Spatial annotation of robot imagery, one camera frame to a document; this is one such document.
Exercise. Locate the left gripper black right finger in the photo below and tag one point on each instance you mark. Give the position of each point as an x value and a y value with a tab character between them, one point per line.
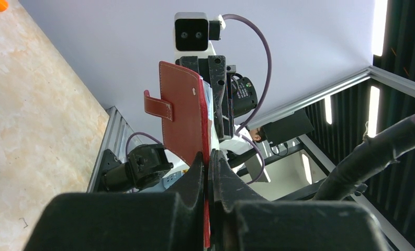
241	219

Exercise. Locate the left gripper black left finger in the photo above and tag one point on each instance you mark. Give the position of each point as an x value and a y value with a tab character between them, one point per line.
169	220

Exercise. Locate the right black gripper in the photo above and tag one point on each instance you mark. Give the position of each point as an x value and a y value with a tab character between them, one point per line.
213	69

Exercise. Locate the red leather card holder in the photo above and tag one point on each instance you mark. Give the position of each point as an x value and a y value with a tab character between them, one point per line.
186	133

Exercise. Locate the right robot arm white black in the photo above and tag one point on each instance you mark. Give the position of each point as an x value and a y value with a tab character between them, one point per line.
146	164

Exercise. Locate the person in background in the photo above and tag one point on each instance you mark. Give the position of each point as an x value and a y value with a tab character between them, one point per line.
258	135

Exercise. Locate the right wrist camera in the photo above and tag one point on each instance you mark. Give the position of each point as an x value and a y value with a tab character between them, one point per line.
194	33

